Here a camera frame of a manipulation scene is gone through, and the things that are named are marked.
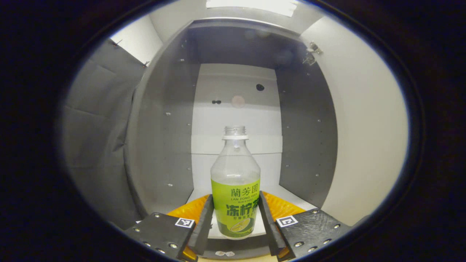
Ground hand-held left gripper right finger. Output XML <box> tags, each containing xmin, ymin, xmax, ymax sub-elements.
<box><xmin>258</xmin><ymin>191</ymin><xmax>352</xmax><ymax>261</ymax></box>

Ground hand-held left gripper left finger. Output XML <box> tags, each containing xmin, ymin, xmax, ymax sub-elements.
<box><xmin>124</xmin><ymin>194</ymin><xmax>214</xmax><ymax>261</ymax></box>

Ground clear bottle with green label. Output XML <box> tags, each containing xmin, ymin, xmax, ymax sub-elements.
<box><xmin>210</xmin><ymin>126</ymin><xmax>261</xmax><ymax>240</ymax></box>

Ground dark gray cabinet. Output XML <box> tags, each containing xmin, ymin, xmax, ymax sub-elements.
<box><xmin>123</xmin><ymin>17</ymin><xmax>340</xmax><ymax>261</ymax></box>

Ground beige cabinet door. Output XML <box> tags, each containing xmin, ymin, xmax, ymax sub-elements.
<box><xmin>300</xmin><ymin>16</ymin><xmax>410</xmax><ymax>227</ymax></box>

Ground metal door hinge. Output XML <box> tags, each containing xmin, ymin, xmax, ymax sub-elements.
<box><xmin>303</xmin><ymin>41</ymin><xmax>324</xmax><ymax>66</ymax></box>

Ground black backdrop cloth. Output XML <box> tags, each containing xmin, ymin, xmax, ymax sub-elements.
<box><xmin>59</xmin><ymin>38</ymin><xmax>150</xmax><ymax>230</ymax></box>

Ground ceiling light panel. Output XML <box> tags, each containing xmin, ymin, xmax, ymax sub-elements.
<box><xmin>205</xmin><ymin>0</ymin><xmax>300</xmax><ymax>17</ymax></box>

